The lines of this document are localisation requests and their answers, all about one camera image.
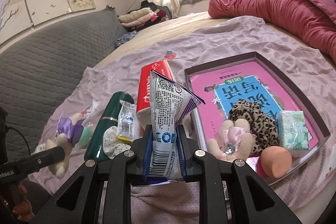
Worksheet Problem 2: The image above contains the white plush bunny toy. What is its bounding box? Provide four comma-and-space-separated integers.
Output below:
207, 118, 255, 162

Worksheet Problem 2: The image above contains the blue white snack bag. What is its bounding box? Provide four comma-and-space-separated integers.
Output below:
146, 70, 205, 181

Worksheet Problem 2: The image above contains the orange makeup sponge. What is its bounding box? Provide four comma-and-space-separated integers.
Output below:
260, 146, 292, 178

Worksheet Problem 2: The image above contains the dark green thermos bottle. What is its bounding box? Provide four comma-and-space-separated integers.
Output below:
84, 92, 134, 162

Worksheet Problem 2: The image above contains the white floral sock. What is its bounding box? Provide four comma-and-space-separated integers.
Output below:
102, 126, 131, 159

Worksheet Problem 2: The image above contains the pale green tissue pack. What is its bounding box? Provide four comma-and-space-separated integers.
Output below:
77, 127, 93, 149

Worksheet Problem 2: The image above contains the leopard print scrunchie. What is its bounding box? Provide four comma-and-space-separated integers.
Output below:
228, 99, 279, 156

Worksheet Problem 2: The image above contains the small white wipes packet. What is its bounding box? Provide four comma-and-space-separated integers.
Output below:
117, 100, 135, 141

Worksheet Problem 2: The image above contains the grey quilted headboard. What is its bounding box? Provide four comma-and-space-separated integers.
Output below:
1, 6, 127, 161

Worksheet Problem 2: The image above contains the red white tissue box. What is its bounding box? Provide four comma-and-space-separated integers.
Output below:
135, 60, 194, 138

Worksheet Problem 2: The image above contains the blue patterned cloth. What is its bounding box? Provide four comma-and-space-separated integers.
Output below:
114, 31, 137, 49

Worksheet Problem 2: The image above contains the beige bed mattress cover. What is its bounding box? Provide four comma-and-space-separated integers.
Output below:
95, 12, 229, 68

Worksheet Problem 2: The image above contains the pink red quilt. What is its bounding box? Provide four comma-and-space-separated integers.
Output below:
208, 0, 335, 59

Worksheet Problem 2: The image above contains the folded clothes pile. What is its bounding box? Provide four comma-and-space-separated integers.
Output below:
118, 1, 172, 32

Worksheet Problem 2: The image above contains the black cable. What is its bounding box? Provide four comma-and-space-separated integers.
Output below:
4, 125, 32, 155

